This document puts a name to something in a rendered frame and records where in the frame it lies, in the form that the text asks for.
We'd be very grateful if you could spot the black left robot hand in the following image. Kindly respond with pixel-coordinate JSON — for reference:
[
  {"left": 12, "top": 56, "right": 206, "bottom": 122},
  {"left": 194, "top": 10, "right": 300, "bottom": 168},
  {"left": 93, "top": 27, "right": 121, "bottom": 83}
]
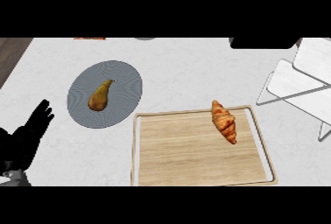
[{"left": 0, "top": 99, "right": 56, "bottom": 173}]

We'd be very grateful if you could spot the pale wooden tray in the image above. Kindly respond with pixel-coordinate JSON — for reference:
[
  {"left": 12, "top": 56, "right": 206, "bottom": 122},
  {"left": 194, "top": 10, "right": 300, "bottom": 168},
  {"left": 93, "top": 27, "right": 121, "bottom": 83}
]
[{"left": 129, "top": 104, "right": 280, "bottom": 187}]

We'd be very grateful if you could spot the brown-yellow pear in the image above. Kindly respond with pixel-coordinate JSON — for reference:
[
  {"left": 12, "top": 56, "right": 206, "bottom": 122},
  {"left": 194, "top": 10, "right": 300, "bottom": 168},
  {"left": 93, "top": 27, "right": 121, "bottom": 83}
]
[{"left": 87, "top": 79, "right": 117, "bottom": 112}]

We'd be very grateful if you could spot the grey oval placemat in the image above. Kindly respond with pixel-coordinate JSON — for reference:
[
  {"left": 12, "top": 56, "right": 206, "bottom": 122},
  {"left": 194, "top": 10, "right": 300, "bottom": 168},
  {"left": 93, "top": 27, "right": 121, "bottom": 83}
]
[{"left": 67, "top": 59, "right": 144, "bottom": 130}]

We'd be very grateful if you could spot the golden brown croissant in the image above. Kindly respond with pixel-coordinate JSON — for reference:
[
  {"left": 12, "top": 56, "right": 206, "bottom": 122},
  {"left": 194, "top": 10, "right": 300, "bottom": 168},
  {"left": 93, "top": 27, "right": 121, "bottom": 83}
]
[{"left": 210, "top": 99, "right": 238, "bottom": 145}]

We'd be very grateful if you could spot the black appliance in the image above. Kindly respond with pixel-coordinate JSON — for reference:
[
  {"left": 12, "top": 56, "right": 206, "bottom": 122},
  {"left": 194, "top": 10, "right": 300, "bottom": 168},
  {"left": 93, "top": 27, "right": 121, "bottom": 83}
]
[{"left": 228, "top": 38, "right": 303, "bottom": 50}]

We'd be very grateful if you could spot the white tiered wire shelf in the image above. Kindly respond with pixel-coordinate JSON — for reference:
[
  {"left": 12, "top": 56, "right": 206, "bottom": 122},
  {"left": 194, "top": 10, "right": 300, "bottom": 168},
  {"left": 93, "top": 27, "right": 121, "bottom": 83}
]
[{"left": 254, "top": 38, "right": 331, "bottom": 143}]

